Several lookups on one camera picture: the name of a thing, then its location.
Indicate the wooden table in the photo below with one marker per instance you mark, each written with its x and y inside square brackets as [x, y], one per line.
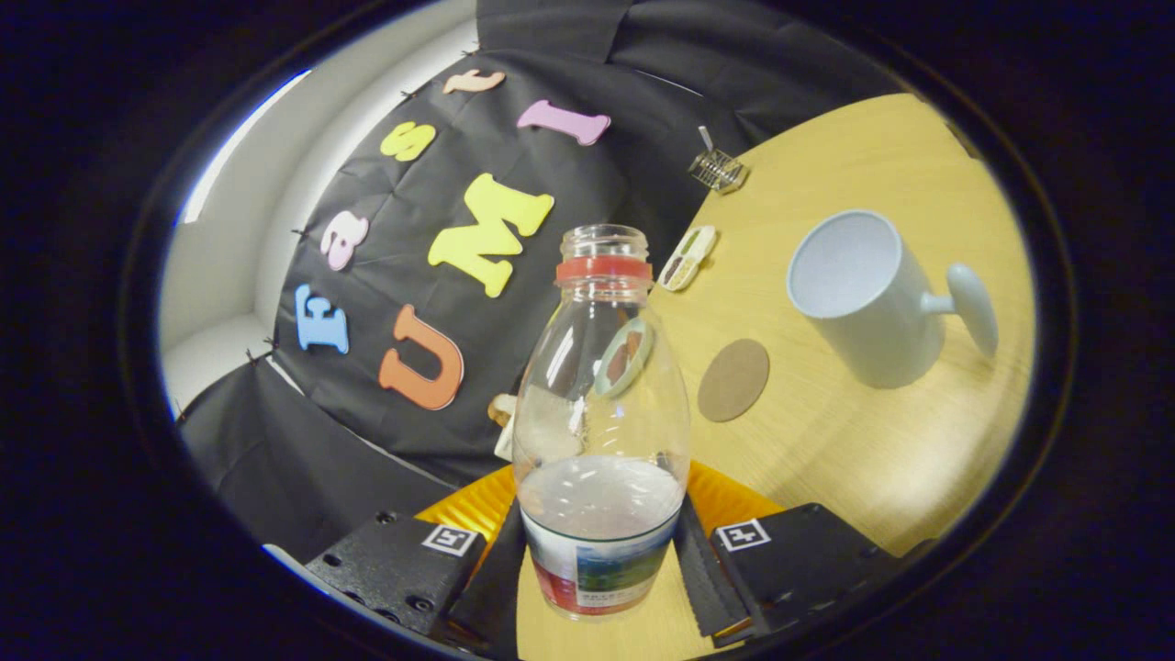
[872, 459]

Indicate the long ceiling light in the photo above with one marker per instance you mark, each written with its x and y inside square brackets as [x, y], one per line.
[234, 151]

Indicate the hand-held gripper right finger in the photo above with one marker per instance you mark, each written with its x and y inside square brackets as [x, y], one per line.
[711, 578]

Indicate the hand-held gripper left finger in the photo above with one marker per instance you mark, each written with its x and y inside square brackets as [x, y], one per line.
[491, 588]

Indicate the brown bread slice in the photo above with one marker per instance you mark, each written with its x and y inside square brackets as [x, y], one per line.
[500, 408]

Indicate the round brown coaster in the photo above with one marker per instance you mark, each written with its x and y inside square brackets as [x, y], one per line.
[732, 381]

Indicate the white divided condiment dish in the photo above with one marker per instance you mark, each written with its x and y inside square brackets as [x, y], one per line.
[688, 257]

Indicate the clear glass with spoon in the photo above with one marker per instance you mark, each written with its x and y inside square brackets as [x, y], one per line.
[718, 170]

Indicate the white toaster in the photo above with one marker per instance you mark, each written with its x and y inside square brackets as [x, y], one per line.
[506, 442]

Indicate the black backdrop cloth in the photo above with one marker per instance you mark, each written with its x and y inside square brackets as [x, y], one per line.
[496, 165]

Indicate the clear plastic juice bottle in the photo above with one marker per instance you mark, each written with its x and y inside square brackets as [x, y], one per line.
[601, 413]

